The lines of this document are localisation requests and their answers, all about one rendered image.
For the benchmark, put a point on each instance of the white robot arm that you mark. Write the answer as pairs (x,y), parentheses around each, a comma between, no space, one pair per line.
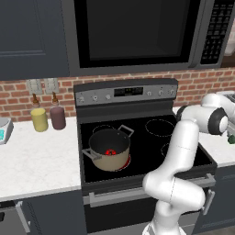
(183,147)

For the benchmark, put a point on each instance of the red tomato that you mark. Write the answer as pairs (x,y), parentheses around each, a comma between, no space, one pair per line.
(110,152)

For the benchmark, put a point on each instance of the green broccoli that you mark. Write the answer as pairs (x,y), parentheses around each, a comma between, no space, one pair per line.
(231,137)

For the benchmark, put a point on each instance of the grey stove knob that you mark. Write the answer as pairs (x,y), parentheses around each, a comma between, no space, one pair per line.
(160,92)
(95,98)
(172,91)
(149,93)
(81,99)
(107,97)

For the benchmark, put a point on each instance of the black stove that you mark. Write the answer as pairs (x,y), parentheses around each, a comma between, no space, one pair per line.
(147,143)

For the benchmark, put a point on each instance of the maroon bottle with brown top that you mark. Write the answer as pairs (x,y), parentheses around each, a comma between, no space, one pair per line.
(58,117)

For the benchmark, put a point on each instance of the yellow bottle with brown top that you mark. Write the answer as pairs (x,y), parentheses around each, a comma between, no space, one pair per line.
(39,120)

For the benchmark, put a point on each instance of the dark grey microwave oven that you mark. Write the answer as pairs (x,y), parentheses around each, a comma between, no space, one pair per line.
(134,30)

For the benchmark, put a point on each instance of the black oven door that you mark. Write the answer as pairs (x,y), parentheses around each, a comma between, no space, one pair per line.
(122,214)

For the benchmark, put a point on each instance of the dark blue lower cupboard door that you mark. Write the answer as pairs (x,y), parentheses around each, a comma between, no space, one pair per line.
(225,195)
(58,214)

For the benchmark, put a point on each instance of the dark blue cupboard door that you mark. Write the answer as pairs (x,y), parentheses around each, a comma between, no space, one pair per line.
(30,36)
(225,195)
(58,214)

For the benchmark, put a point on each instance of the white kitchen scale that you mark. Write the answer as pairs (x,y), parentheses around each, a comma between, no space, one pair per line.
(4,130)

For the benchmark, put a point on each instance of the dark blue upper cupboard door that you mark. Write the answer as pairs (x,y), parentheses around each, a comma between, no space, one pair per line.
(30,36)

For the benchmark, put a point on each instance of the grey wall socket plate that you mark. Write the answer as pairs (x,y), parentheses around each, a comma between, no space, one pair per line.
(51,85)
(34,86)

